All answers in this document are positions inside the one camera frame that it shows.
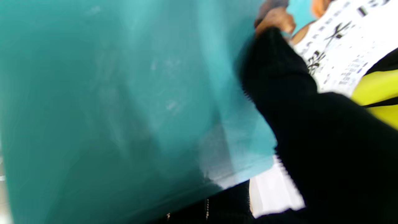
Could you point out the yellow and blue school bag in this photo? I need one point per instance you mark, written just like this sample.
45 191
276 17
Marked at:
379 87

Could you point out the white and teal cover book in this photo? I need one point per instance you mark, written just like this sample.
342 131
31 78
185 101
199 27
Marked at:
108 93

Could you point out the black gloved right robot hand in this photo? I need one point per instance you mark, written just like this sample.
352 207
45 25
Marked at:
335 161

